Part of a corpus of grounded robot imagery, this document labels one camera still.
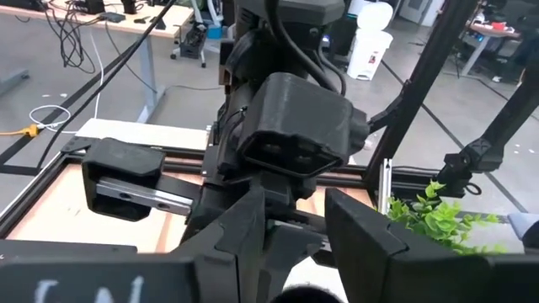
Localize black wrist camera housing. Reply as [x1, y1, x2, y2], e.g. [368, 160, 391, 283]
[237, 72, 371, 178]

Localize black rolling cart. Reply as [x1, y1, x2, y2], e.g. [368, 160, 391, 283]
[170, 20, 210, 69]

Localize black table edge rail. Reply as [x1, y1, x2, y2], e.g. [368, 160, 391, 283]
[0, 145, 85, 239]
[61, 136, 439, 190]

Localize tangled black cables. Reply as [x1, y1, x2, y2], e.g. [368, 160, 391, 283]
[41, 0, 106, 76]

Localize green plant in white pot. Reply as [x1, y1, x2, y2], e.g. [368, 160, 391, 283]
[385, 179, 510, 256]

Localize long black diagonal strut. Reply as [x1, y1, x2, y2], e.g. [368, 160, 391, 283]
[35, 0, 180, 172]

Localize yellow power plug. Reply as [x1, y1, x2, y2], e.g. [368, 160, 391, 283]
[0, 124, 42, 139]

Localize white trash bin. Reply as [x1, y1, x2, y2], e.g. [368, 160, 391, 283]
[346, 1, 395, 82]

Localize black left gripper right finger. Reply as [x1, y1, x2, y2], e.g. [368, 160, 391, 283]
[324, 188, 539, 303]

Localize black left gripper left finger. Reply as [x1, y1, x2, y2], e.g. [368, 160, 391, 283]
[0, 184, 267, 303]

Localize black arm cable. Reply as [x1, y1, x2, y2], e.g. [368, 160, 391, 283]
[264, 0, 347, 97]

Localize white floor cable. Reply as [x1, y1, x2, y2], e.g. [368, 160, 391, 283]
[28, 32, 105, 132]

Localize background work table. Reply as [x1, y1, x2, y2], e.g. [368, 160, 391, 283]
[461, 19, 526, 77]

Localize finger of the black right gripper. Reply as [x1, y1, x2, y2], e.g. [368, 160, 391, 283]
[82, 137, 166, 222]

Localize silver aluminium extrusion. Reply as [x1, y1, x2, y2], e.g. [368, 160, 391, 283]
[377, 158, 394, 215]

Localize wooden desk with grey legs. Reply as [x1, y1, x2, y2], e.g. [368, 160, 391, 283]
[0, 0, 195, 124]

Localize black frame upright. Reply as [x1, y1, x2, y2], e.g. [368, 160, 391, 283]
[437, 62, 539, 199]
[364, 0, 479, 191]

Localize black cone-base candlestick holder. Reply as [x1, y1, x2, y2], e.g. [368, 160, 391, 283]
[271, 284, 344, 303]

